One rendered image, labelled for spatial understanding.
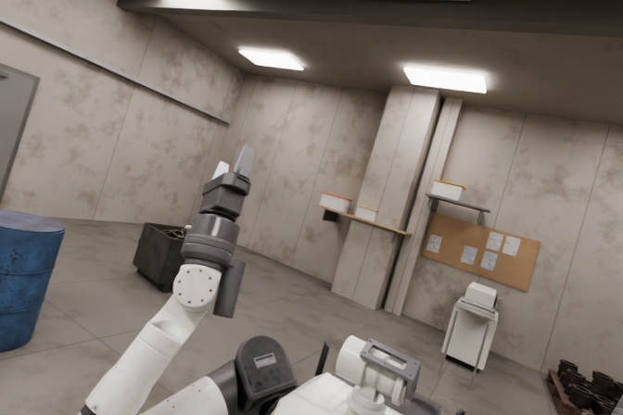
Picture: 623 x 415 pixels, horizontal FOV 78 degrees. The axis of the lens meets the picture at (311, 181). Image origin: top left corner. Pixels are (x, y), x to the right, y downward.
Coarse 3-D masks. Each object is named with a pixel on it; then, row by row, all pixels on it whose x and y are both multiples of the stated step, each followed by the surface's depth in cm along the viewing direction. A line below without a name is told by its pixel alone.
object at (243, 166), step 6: (246, 150) 70; (252, 150) 71; (240, 156) 70; (246, 156) 70; (252, 156) 71; (240, 162) 69; (246, 162) 70; (234, 168) 69; (240, 168) 69; (246, 168) 70; (240, 174) 68; (246, 174) 68
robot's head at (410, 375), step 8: (368, 344) 62; (376, 344) 62; (368, 352) 60; (384, 352) 61; (392, 352) 60; (368, 360) 60; (376, 360) 59; (384, 360) 59; (400, 360) 60; (408, 360) 59; (416, 360) 59; (384, 368) 58; (392, 368) 58; (408, 368) 58; (416, 368) 58; (400, 376) 57; (408, 376) 57; (416, 376) 58; (400, 384) 58; (408, 384) 57; (416, 384) 61; (400, 392) 58; (408, 392) 58; (400, 400) 58; (408, 400) 58
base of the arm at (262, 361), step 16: (256, 336) 74; (240, 352) 71; (256, 352) 72; (272, 352) 73; (240, 368) 69; (256, 368) 69; (272, 368) 70; (288, 368) 71; (256, 384) 67; (272, 384) 68; (288, 384) 69; (240, 400) 69; (256, 400) 66; (272, 400) 68
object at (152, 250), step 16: (160, 224) 526; (144, 240) 502; (160, 240) 476; (176, 240) 466; (144, 256) 494; (160, 256) 469; (176, 256) 471; (144, 272) 485; (160, 272) 462; (176, 272) 475; (160, 288) 472
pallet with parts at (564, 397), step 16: (560, 368) 552; (576, 368) 544; (560, 384) 517; (576, 384) 472; (592, 384) 496; (608, 384) 484; (560, 400) 469; (576, 400) 458; (592, 400) 473; (608, 400) 474
